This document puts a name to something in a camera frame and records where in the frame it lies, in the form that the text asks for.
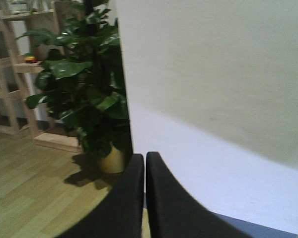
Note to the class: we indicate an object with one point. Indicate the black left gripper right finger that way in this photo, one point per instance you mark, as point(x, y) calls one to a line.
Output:
point(174, 213)

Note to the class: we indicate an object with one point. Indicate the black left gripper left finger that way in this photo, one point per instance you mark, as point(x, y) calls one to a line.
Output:
point(119, 214)

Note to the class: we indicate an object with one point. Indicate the yellow plant pot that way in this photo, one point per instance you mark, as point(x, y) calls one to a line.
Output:
point(115, 162)

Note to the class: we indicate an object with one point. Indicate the green potted plant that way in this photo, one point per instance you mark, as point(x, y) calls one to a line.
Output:
point(82, 80)

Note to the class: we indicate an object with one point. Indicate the light wooden shelf unit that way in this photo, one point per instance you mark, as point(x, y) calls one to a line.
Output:
point(16, 120)

